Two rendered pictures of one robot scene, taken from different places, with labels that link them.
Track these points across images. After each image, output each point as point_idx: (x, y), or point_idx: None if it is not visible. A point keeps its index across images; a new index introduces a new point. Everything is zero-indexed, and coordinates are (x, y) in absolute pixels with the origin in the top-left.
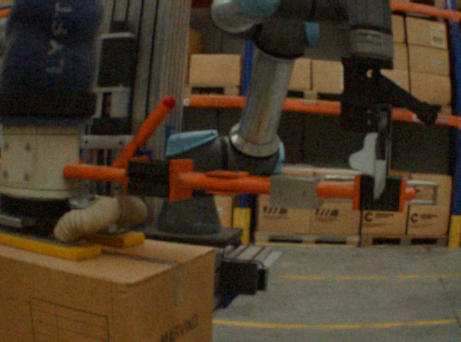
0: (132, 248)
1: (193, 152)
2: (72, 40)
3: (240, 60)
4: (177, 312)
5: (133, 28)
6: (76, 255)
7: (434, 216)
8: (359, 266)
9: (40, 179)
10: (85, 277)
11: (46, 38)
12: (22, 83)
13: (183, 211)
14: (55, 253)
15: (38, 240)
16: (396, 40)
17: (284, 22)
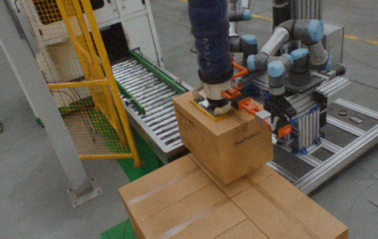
0: (244, 110)
1: (295, 61)
2: (214, 61)
3: None
4: (245, 134)
5: (284, 1)
6: (215, 121)
7: None
8: None
9: (213, 95)
10: (210, 131)
11: (205, 61)
12: (202, 71)
13: (293, 78)
14: (211, 119)
15: (209, 113)
16: None
17: (302, 36)
